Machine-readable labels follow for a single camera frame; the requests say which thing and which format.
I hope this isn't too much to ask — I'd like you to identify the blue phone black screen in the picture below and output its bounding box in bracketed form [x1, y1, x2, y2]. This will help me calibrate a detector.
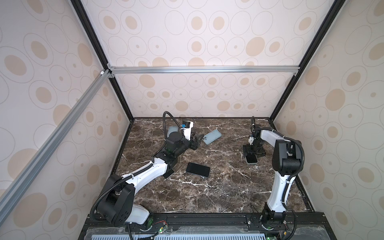
[186, 163, 211, 178]

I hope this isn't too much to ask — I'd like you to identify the black corner frame post right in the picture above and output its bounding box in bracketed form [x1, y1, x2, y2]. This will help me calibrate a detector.
[269, 0, 346, 123]

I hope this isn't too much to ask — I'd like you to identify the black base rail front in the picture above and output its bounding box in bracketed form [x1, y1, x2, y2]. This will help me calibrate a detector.
[79, 212, 336, 240]

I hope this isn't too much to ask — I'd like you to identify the silver aluminium rail back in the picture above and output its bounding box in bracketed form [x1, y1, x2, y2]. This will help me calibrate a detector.
[111, 65, 300, 74]

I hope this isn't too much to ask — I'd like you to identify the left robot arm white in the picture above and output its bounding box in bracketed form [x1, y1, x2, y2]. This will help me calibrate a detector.
[89, 121, 204, 227]

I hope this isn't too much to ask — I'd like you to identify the silver aluminium rail left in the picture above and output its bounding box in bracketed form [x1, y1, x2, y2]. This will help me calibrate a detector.
[1, 69, 112, 225]

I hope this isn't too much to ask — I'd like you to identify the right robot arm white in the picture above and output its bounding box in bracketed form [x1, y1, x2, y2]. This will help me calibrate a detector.
[242, 117, 305, 231]

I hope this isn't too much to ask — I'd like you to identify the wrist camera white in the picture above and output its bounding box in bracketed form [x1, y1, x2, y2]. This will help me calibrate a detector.
[248, 137, 255, 145]
[181, 121, 194, 141]

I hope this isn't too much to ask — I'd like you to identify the black corner frame post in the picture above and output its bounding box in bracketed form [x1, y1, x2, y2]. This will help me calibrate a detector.
[269, 0, 346, 123]
[70, 0, 134, 121]

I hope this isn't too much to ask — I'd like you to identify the black corner frame post left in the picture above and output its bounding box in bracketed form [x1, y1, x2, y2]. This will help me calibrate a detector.
[70, 0, 134, 121]

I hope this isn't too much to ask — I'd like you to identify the silver aluminium rail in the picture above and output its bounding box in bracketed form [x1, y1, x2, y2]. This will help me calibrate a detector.
[111, 65, 300, 74]
[1, 69, 112, 225]

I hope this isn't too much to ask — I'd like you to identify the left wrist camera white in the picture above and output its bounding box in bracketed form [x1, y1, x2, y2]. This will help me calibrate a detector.
[181, 121, 194, 141]

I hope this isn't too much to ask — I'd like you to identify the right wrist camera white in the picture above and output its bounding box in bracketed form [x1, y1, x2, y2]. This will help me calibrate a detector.
[248, 137, 255, 145]

